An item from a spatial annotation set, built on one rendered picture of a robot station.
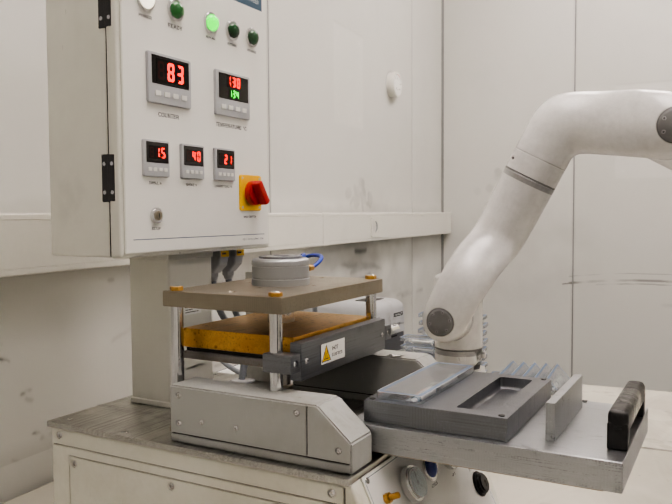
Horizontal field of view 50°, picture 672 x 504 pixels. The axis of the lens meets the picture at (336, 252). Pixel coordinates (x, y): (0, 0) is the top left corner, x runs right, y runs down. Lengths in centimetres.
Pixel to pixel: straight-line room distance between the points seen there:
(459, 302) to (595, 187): 223
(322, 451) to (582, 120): 68
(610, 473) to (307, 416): 31
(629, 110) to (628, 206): 218
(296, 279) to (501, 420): 34
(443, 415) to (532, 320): 264
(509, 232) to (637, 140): 24
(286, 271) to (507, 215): 43
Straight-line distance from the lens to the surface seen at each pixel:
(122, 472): 99
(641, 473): 142
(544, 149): 122
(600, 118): 121
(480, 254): 120
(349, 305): 197
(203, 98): 107
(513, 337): 346
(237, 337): 91
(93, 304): 143
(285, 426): 82
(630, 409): 80
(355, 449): 79
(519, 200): 122
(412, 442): 81
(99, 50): 99
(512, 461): 78
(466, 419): 79
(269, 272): 95
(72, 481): 107
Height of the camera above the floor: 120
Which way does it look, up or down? 3 degrees down
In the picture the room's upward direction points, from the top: straight up
